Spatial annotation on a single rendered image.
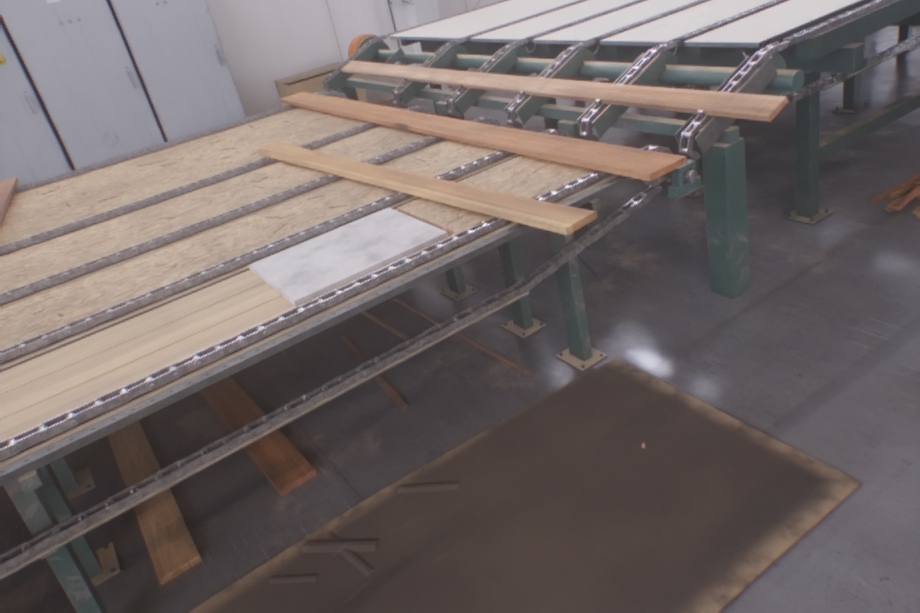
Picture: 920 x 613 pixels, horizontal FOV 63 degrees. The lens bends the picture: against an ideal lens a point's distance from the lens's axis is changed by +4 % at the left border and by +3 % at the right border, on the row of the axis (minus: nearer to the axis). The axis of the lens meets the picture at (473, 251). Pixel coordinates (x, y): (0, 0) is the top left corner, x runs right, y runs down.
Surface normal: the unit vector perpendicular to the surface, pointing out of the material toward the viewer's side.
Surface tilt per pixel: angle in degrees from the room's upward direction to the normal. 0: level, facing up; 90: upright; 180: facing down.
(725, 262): 90
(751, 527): 0
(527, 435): 0
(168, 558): 0
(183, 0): 90
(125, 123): 90
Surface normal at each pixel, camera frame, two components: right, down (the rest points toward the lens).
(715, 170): -0.80, 0.39
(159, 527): -0.19, -0.89
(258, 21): 0.61, 0.19
